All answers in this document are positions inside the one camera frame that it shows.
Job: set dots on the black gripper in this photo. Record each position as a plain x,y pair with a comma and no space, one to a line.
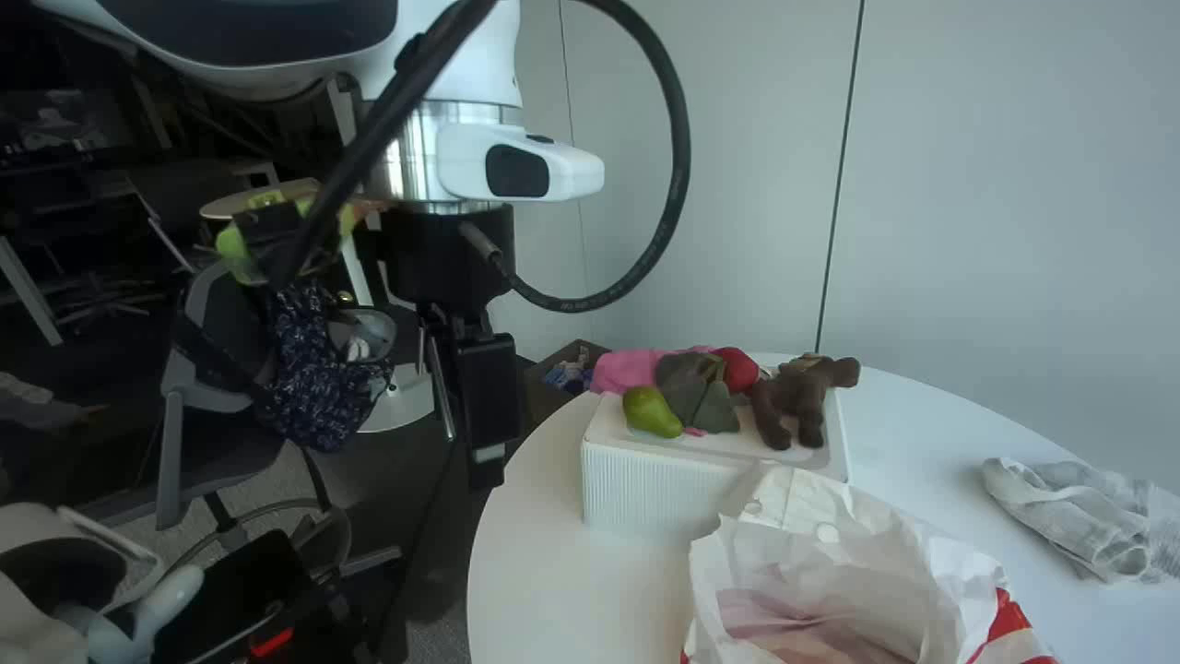
448,264

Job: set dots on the green toy pear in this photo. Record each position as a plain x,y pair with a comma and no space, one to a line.
651,411

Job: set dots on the red strawberry toy green leaves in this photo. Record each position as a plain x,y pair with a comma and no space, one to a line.
695,390

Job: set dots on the brown plush animal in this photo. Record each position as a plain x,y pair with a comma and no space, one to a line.
799,391

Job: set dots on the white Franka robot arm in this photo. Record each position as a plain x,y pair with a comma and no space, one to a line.
490,74

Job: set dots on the white foam container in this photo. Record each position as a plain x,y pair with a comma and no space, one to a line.
640,484

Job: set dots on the white plastic bag red print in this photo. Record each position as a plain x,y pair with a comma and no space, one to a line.
813,554

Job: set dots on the round white side table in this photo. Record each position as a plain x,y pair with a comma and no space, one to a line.
408,401

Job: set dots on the colourful flat box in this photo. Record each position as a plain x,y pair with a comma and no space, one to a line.
571,366

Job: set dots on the dark floral garment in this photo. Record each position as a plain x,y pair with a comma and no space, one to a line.
314,380

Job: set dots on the grey office chair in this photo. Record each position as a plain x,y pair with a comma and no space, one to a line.
169,369

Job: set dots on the black case with red latch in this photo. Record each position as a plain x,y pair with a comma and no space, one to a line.
244,604

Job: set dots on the dark cluttered shelf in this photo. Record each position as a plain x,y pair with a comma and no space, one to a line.
86,208

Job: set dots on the white rounded floor device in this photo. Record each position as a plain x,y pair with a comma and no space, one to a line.
75,590

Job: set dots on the clear wrapped package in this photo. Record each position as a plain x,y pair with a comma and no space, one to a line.
1070,509

